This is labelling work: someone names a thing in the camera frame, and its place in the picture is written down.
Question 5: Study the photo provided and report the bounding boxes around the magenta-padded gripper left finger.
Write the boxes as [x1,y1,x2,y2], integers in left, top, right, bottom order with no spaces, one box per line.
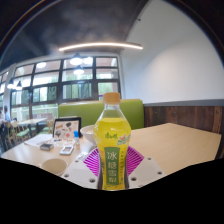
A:
[61,146,101,190]

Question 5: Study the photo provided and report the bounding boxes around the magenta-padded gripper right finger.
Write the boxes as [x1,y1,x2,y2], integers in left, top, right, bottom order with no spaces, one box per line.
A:
[124,145,167,190]

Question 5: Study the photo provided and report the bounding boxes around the yellow drink bottle green label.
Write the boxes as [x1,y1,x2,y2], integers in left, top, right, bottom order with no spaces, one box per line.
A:
[93,92,132,191]

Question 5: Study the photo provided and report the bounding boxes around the small white flat device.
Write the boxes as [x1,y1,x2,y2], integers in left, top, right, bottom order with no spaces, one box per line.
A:
[59,144,75,156]

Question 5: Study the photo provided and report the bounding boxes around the white ceramic mug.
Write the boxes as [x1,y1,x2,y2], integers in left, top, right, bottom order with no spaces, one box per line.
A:
[40,157,68,177]

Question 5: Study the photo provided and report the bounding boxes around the small blue-capped white bottle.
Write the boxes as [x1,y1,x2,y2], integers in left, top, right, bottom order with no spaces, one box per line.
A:
[73,130,81,145]

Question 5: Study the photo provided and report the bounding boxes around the white ceramic bowl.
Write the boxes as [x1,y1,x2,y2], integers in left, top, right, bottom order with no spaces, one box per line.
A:
[79,124,98,146]

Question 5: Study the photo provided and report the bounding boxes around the small dark flat box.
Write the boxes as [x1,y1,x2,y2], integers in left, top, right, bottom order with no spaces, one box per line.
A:
[39,142,55,152]

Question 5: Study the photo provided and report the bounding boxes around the black framed picture stand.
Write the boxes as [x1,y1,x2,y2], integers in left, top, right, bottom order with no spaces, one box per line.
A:
[52,116,82,140]

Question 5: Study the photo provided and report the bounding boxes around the white paper sheets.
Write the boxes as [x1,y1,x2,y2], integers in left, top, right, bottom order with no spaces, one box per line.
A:
[23,133,54,148]

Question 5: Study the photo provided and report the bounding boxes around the green upholstered bench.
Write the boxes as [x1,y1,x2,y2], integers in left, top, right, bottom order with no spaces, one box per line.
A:
[57,98,145,130]

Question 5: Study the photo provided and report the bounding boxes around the wooden dining table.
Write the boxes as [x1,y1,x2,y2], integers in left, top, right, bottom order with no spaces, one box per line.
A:
[17,117,48,134]

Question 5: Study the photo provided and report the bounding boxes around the wooden chairs with green seats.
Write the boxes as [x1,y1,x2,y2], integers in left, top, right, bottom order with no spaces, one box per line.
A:
[0,118,56,151]

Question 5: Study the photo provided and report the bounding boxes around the black pendant lamps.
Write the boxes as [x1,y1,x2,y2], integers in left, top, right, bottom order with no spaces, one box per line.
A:
[6,52,84,91]

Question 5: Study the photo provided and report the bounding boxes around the long curved linear light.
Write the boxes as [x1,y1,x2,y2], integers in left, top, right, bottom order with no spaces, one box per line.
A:
[58,41,144,53]

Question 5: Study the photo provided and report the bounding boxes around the black framed window wall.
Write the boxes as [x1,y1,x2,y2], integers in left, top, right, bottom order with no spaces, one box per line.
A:
[0,56,121,121]

